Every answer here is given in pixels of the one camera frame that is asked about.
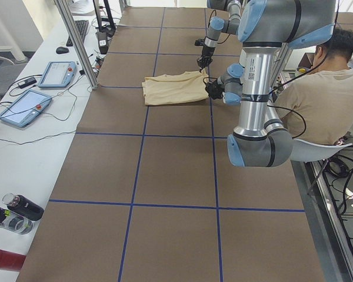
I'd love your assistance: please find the seated person in beige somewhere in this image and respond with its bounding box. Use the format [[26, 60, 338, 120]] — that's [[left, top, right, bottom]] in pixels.
[[275, 28, 353, 145]]

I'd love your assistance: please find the white chair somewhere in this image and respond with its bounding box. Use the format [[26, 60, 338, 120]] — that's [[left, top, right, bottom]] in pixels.
[[288, 137, 353, 194]]

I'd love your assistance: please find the near blue teach pendant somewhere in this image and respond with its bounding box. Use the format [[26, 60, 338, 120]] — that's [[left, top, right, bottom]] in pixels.
[[0, 89, 52, 128]]

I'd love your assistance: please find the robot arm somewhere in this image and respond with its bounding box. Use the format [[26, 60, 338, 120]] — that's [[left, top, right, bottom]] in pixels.
[[195, 0, 244, 72], [207, 1, 336, 167]]

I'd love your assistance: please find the clear dark water bottle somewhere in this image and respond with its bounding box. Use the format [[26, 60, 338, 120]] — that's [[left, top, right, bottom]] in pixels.
[[0, 207, 33, 235]]

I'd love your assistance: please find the blue teach pendant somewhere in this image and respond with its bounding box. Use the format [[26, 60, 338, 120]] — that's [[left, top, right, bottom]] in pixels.
[[38, 61, 76, 89], [0, 89, 52, 128]]

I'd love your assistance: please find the far blue teach pendant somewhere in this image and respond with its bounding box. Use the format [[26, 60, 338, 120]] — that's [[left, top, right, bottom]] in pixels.
[[38, 61, 76, 89]]

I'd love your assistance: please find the black water bottle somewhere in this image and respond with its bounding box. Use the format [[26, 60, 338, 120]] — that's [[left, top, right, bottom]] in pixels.
[[2, 193, 44, 221]]

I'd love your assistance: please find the beige long-sleeve printed shirt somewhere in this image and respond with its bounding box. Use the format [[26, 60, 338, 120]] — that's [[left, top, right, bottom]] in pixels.
[[142, 70, 208, 106]]

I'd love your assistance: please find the aluminium frame post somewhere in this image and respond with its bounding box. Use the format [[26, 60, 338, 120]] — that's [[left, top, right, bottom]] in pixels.
[[54, 0, 98, 90]]

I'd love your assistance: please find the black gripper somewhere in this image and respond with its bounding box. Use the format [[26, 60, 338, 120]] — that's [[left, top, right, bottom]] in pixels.
[[205, 80, 224, 100], [194, 38, 215, 73]]

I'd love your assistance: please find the black computer mouse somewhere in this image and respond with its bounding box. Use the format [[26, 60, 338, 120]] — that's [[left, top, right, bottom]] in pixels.
[[55, 46, 69, 55]]

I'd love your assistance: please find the red bottle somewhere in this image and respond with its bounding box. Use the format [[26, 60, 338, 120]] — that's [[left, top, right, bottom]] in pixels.
[[0, 249, 26, 272]]

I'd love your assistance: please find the black keyboard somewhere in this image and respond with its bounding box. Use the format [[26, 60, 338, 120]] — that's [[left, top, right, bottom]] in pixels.
[[66, 19, 89, 47]]

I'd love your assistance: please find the brown table mat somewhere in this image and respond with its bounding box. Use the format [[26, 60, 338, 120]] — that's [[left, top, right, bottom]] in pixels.
[[18, 8, 339, 281]]

